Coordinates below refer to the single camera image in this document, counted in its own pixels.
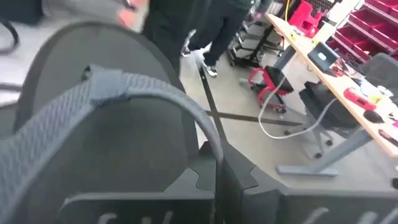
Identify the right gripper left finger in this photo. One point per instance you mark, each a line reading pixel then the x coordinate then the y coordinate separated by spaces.
pixel 140 208

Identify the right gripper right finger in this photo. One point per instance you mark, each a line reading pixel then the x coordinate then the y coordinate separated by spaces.
pixel 280 208

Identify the black flip-flop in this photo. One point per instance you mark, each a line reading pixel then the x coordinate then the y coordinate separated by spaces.
pixel 109 133

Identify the black office chair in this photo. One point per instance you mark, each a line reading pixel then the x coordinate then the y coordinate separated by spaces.
pixel 323 102

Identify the red and black stool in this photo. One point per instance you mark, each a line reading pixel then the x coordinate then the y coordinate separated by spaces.
pixel 276 79

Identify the black computer mouse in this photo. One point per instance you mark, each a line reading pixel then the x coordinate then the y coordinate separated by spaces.
pixel 373 116

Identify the red hand tool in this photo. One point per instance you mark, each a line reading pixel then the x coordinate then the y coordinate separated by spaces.
pixel 357 99

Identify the black electronic device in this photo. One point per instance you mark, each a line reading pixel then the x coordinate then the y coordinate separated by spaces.
pixel 323 57

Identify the black cart grey drawers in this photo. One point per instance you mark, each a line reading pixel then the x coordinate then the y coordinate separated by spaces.
pixel 252 40

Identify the grey mesh chair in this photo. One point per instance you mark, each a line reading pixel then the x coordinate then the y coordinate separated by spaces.
pixel 382 68

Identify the wooden workbench grey legs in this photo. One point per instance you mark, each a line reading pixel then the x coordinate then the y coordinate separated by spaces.
pixel 295 34

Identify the person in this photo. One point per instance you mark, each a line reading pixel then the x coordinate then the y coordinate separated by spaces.
pixel 224 28
pixel 168 31

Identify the red box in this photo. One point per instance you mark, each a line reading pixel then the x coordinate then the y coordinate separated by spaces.
pixel 304 17

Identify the red storage bin rack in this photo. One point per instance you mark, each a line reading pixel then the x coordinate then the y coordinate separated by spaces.
pixel 373 25

